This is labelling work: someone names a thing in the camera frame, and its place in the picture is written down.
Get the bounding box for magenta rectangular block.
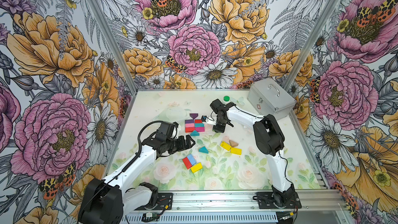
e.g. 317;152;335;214
195;127;205;132

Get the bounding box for pink rectangular block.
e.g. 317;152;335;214
185;123;195;128

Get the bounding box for dark purple rectangular block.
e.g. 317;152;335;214
185;119;195;124

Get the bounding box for purple triangular block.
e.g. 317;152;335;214
190;113;199;119

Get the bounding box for teal triangle cluster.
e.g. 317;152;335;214
190;130;200;136

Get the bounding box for teal triangular block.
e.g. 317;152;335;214
199;146;209;154

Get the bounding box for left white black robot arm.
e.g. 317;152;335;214
77;121;195;224

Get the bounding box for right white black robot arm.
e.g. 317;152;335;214
210;99;298;208

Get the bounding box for red block lower cluster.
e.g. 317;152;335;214
182;157;192;170

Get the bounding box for white bottle green cap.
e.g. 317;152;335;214
223;95;230;103

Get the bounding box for light blue block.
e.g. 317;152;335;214
187;154;197;166

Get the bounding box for tan triangular block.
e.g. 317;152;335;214
229;140;239;147

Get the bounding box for yellow block near green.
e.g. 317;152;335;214
220;141;231;151

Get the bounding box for yellow block lower cluster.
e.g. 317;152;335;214
190;162;203;173

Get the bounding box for yellow block right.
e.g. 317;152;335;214
230;147;242;156

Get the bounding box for silver metal case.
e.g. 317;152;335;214
247;78;295;120

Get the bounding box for small green circuit board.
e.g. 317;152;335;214
142;213;158;223

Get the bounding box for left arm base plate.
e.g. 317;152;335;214
136;192;174;211

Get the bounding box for aluminium front rail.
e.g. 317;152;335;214
79;189;349;215

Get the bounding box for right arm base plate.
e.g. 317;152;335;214
252;191;302;209

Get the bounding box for right aluminium frame post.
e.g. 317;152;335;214
283;0;340;91

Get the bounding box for aluminium frame post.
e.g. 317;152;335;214
283;0;340;91
86;0;138;96

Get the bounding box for left aluminium frame post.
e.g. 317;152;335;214
86;0;138;96

